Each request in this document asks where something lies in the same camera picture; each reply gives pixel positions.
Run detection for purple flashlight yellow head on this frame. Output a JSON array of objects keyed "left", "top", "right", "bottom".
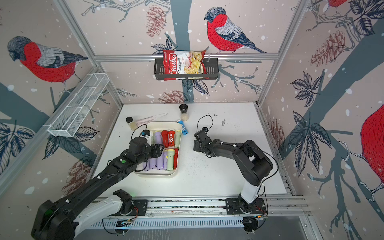
[{"left": 149, "top": 158, "right": 157, "bottom": 170}]

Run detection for green flashlight front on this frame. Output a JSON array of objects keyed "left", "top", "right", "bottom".
[{"left": 167, "top": 149, "right": 175, "bottom": 171}]

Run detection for long red flashlight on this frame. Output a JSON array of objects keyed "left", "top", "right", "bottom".
[{"left": 161, "top": 130, "right": 169, "bottom": 148}]

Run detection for blue flashlight back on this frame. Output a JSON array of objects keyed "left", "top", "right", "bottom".
[{"left": 177, "top": 120, "right": 189, "bottom": 136}]

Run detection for red flashlight back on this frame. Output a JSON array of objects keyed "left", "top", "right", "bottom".
[{"left": 174, "top": 148, "right": 179, "bottom": 170}]

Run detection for short red flashlight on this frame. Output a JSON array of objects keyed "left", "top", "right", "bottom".
[{"left": 168, "top": 130, "right": 175, "bottom": 148}]

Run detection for cream plastic storage tray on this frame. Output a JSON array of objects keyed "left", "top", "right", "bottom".
[{"left": 135, "top": 122, "right": 182, "bottom": 178}]

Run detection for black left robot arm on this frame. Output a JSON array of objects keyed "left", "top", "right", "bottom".
[{"left": 31, "top": 137, "right": 165, "bottom": 240}]

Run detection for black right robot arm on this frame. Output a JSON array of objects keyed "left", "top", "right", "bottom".
[{"left": 194, "top": 129, "right": 274, "bottom": 214}]

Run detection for large spice jar black lid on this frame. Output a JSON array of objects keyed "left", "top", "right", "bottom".
[{"left": 179, "top": 104, "right": 189, "bottom": 122}]

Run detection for small spice jar black lid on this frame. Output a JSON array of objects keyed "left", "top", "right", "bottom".
[{"left": 126, "top": 117, "right": 138, "bottom": 131}]

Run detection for red cassava chips bag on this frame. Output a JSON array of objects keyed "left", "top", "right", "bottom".
[{"left": 163, "top": 50, "right": 207, "bottom": 75}]

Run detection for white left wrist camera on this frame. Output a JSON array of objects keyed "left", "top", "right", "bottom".
[{"left": 141, "top": 129, "right": 151, "bottom": 137}]

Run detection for pink handled metal tongs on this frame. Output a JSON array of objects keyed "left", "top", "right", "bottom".
[{"left": 136, "top": 113, "right": 168, "bottom": 126}]

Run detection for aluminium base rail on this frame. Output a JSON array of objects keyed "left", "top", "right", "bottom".
[{"left": 61, "top": 196, "right": 266, "bottom": 232}]

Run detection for black wall basket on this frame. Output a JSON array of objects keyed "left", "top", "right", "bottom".
[{"left": 154, "top": 58, "right": 219, "bottom": 81}]

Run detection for white wire mesh shelf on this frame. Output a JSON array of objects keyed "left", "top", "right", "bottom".
[{"left": 48, "top": 73, "right": 110, "bottom": 137}]

